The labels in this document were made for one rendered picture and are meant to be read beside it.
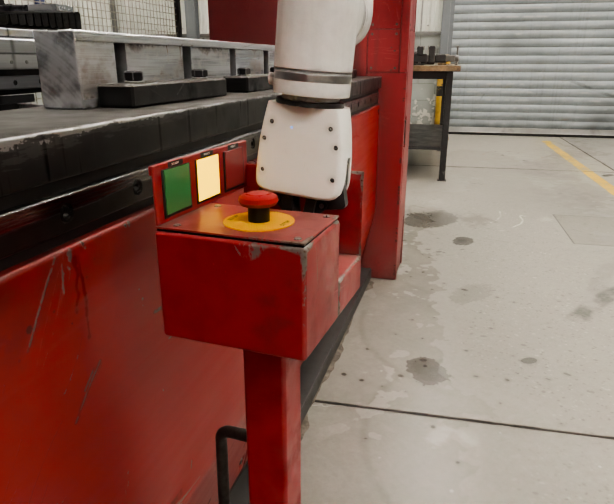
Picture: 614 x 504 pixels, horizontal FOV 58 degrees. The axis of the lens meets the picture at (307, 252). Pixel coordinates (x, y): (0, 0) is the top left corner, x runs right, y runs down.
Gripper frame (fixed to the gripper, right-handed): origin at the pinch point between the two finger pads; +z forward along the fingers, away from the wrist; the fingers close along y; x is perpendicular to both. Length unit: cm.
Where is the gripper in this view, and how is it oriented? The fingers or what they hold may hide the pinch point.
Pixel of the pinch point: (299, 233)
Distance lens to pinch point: 66.1
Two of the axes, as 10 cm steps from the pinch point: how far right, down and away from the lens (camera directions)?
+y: 9.3, 2.0, -3.0
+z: -0.8, 9.3, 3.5
